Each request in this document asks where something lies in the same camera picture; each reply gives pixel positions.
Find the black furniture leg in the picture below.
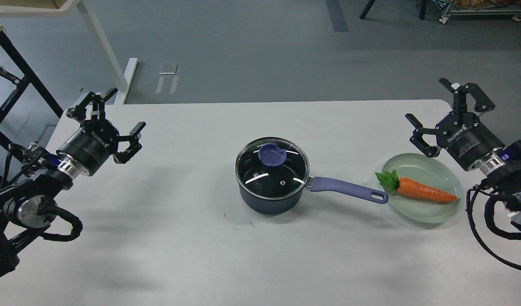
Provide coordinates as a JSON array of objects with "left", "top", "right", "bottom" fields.
[{"left": 359, "top": 0, "right": 376, "bottom": 20}]

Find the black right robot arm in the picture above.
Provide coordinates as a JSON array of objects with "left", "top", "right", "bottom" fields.
[{"left": 406, "top": 78, "right": 521, "bottom": 271}]

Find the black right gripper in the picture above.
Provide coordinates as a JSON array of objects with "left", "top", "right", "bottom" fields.
[{"left": 405, "top": 78, "right": 505, "bottom": 172}]

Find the orange toy carrot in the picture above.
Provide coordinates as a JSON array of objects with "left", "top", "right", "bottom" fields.
[{"left": 375, "top": 170, "right": 458, "bottom": 203}]

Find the pale green glass plate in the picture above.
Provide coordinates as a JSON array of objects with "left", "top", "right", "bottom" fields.
[{"left": 375, "top": 153, "right": 464, "bottom": 224}]

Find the metal cart with wheels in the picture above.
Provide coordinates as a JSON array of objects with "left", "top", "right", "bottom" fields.
[{"left": 438, "top": 0, "right": 521, "bottom": 24}]

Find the black metal rack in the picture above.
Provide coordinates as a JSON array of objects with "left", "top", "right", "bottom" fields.
[{"left": 0, "top": 26, "right": 64, "bottom": 149}]

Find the glass lid with blue knob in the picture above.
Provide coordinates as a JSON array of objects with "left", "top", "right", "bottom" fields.
[{"left": 234, "top": 137, "right": 310, "bottom": 200}]

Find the white table frame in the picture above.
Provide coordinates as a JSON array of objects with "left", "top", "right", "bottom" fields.
[{"left": 0, "top": 0, "right": 139, "bottom": 105}]

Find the blue saucepan with handle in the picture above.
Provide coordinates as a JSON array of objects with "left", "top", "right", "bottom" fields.
[{"left": 235, "top": 136, "right": 389, "bottom": 216}]

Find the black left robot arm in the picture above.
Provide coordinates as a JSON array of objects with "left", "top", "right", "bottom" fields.
[{"left": 0, "top": 88, "right": 146, "bottom": 277}]

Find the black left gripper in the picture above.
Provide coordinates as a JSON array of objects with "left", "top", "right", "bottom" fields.
[{"left": 56, "top": 88, "right": 146, "bottom": 176}]

